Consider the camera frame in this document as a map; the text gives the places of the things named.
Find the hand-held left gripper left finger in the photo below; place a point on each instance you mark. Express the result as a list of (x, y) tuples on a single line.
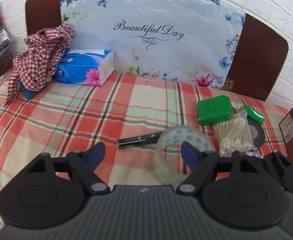
[(96, 152)]

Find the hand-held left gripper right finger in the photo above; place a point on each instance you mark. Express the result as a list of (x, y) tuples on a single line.
[(189, 155)]

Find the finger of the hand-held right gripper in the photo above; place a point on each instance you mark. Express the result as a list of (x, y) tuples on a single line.
[(281, 170)]

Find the clear tape roll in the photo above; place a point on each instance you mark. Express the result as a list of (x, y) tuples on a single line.
[(161, 170)]

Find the green cardboard box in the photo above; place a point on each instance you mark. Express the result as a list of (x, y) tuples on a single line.
[(212, 107)]

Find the plaid blanket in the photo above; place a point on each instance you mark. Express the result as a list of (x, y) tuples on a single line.
[(86, 120)]

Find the black tape roll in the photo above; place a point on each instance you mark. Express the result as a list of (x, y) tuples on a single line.
[(259, 135)]

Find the black pen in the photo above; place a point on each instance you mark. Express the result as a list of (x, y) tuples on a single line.
[(139, 139)]

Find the bag of cotton swabs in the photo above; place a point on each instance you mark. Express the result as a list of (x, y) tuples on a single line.
[(232, 135)]

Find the small bright green packet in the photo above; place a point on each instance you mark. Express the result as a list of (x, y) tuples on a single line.
[(255, 116)]

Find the blue tissue box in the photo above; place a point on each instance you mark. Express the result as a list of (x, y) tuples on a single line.
[(79, 67)]

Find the blue cloth item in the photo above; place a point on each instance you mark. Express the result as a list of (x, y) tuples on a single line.
[(29, 92)]

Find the red checked cloth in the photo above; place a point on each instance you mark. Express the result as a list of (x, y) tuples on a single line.
[(36, 60)]

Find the brown headboard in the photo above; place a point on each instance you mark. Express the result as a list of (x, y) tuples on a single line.
[(256, 60)]

